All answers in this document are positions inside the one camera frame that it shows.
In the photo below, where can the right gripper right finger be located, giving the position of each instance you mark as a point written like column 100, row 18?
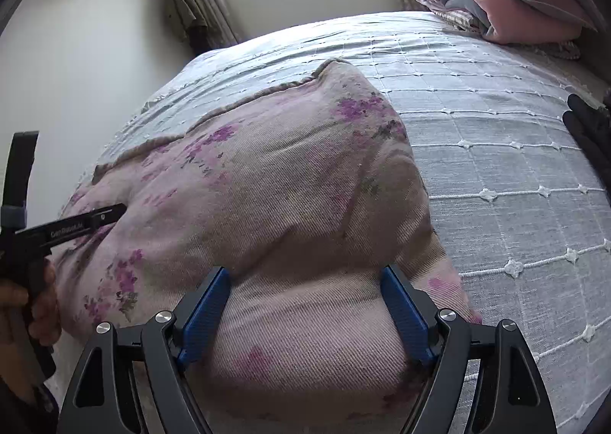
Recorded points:
column 509, row 396

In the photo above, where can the hanging brown coat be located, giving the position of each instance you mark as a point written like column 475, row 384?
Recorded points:
column 190, row 24

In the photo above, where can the person's left hand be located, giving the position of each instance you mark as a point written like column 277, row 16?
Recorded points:
column 21, row 320

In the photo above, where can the pink floral padded coat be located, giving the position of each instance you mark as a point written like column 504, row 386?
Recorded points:
column 304, row 192

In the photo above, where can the black folded jacket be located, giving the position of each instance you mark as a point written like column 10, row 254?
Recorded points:
column 590, row 128

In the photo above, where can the pink folded quilt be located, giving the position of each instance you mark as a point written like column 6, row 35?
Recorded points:
column 508, row 21

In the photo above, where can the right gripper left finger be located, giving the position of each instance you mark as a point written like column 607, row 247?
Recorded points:
column 103, row 393

